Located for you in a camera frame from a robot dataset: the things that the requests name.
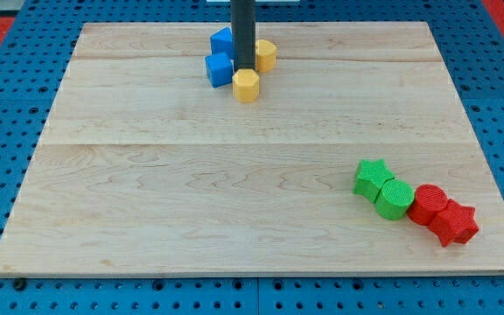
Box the red star block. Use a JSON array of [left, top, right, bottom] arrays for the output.
[[428, 199, 480, 247]]

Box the blue cube rear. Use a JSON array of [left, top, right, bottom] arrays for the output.
[[210, 27, 235, 60]]

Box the yellow cylinder block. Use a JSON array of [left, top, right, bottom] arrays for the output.
[[255, 39, 277, 73]]

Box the blue cube front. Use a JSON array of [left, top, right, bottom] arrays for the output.
[[205, 52, 233, 88]]

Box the light wooden board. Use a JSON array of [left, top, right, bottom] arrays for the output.
[[0, 22, 504, 278]]

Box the blue cube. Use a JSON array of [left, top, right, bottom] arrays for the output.
[[210, 27, 235, 60], [205, 52, 233, 88]]

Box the yellow hexagon block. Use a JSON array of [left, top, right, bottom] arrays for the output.
[[232, 68, 260, 103]]

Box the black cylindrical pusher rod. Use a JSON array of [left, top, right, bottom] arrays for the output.
[[230, 0, 256, 72]]

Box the green star block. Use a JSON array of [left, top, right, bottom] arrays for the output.
[[353, 159, 396, 203]]

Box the green cylinder block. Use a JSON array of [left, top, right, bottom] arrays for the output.
[[374, 179, 415, 221]]

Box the red cylinder block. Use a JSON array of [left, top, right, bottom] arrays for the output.
[[407, 184, 448, 226]]

